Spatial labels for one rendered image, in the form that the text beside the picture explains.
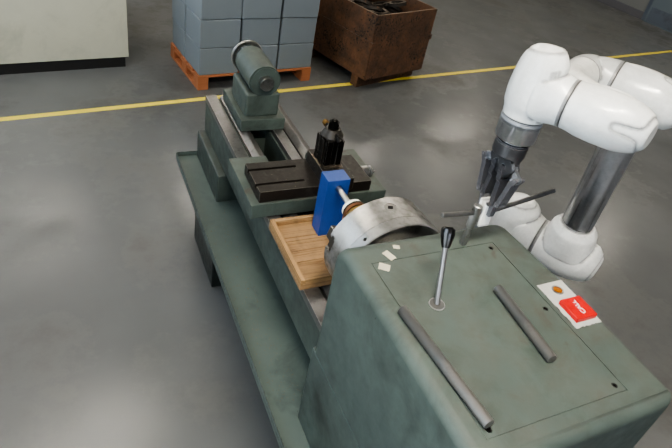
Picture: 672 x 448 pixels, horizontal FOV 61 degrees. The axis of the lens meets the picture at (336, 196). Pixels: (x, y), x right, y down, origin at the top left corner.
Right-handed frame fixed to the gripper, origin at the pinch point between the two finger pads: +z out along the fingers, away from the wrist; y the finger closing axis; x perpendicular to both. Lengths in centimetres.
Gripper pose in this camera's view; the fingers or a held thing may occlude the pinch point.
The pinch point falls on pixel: (484, 211)
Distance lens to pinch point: 141.0
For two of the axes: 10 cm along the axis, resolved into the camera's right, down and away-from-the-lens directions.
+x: -9.0, 1.1, -4.1
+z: -1.7, 8.0, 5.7
